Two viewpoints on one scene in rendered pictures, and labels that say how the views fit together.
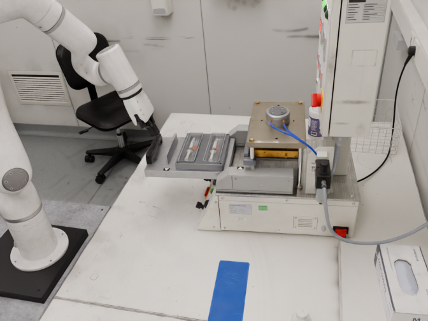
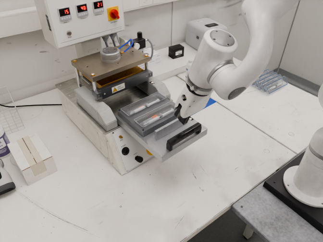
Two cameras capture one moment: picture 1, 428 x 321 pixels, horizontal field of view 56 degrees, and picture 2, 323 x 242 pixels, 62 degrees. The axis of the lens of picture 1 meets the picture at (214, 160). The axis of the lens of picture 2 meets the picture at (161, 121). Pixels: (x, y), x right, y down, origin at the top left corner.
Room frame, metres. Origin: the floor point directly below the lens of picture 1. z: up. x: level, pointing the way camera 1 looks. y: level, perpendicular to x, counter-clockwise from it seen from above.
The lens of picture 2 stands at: (1.84, 0.56, 1.61)
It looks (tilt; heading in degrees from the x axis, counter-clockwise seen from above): 39 degrees down; 217
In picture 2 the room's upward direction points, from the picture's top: straight up
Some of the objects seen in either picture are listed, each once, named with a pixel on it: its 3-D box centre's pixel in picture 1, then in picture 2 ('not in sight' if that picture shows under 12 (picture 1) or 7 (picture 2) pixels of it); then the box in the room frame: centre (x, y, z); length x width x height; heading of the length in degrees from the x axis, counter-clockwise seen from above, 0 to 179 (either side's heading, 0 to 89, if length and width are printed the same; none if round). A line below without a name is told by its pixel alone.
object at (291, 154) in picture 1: (276, 133); (114, 67); (1.16, -0.22, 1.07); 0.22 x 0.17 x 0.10; 168
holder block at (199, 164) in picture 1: (204, 150); (151, 112); (1.22, 0.03, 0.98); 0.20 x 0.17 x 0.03; 168
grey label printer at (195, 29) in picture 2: not in sight; (205, 35); (0.18, -0.32, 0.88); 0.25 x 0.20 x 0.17; 68
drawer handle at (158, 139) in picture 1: (154, 148); (184, 136); (1.26, 0.21, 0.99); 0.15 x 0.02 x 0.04; 168
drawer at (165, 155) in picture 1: (191, 153); (158, 120); (1.23, 0.08, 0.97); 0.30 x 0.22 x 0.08; 78
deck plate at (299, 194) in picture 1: (286, 165); (111, 92); (1.16, -0.25, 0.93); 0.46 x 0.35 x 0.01; 78
